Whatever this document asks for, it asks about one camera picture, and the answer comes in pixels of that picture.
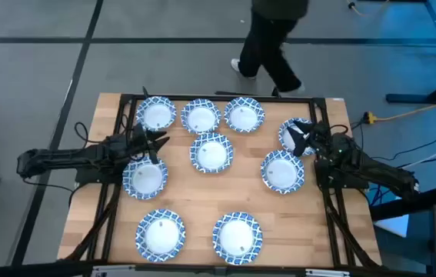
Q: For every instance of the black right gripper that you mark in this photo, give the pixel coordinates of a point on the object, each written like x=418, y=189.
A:
x=321, y=138

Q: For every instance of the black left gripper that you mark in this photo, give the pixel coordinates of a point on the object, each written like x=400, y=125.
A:
x=137, y=144

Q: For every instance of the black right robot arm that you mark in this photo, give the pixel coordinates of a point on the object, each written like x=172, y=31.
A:
x=379, y=171

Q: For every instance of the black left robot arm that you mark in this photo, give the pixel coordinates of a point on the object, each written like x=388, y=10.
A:
x=67, y=157

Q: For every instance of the person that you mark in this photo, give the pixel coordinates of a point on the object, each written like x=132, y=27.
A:
x=267, y=50

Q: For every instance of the black beam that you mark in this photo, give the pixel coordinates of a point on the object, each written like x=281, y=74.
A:
x=402, y=207

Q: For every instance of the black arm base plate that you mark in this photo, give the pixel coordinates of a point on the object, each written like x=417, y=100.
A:
x=340, y=184
x=87, y=177

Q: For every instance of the black desk leg frame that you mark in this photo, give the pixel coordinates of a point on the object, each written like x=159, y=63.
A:
x=406, y=99

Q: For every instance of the silver bracket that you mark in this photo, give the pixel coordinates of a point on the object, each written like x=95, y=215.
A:
x=327, y=273
x=114, y=271

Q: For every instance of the black camera mount rail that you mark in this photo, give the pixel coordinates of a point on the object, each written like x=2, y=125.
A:
x=29, y=270

